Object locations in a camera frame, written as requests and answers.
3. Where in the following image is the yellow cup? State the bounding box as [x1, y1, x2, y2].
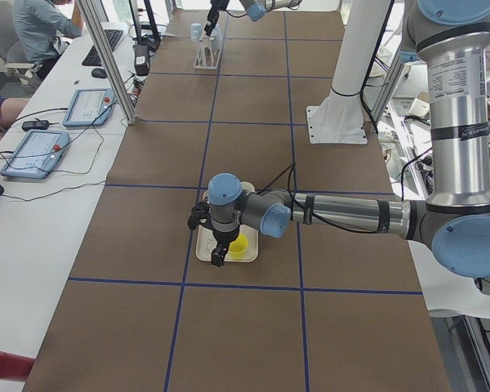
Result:
[228, 234, 248, 261]

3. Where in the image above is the black keyboard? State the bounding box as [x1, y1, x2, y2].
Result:
[81, 29, 124, 67]

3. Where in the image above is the pale green cup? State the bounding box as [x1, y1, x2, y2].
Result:
[241, 181, 256, 193]

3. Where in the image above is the blue teach pendant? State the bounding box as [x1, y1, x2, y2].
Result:
[62, 88, 114, 127]
[0, 130, 70, 180]

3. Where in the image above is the grey office chair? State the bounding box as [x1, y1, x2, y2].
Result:
[0, 1, 41, 91]

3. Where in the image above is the white wire cup rack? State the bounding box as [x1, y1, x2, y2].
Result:
[194, 27, 222, 70]

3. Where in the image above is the red cylinder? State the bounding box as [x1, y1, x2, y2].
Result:
[0, 351, 35, 382]

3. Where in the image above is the cream serving tray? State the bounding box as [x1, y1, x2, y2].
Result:
[195, 189, 262, 263]

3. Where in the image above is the far blue teach pendant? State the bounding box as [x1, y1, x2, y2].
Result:
[62, 88, 114, 127]

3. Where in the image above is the aluminium frame post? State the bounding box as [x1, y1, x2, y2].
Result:
[75, 0, 136, 125]

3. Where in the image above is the black computer mouse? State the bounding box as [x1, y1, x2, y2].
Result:
[91, 68, 107, 78]

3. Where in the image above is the black handheld device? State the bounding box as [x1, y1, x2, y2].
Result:
[21, 120, 50, 131]

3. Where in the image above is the black monitor stand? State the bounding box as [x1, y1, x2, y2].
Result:
[128, 0, 162, 52]

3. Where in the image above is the person in blue shirt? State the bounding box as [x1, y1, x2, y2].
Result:
[12, 0, 83, 80]

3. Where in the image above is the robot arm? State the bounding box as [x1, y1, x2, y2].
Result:
[203, 0, 302, 37]
[187, 1, 490, 278]

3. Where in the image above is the light blue cup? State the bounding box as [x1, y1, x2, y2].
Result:
[190, 23, 203, 42]
[211, 25, 223, 47]

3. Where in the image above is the near blue teach pendant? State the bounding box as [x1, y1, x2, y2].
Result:
[0, 130, 70, 180]

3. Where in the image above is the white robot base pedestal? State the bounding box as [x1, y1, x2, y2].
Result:
[306, 0, 393, 145]

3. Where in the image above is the grey labelled box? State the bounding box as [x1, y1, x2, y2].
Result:
[132, 44, 150, 76]

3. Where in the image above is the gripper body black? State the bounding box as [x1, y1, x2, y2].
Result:
[210, 0, 229, 16]
[187, 202, 239, 245]

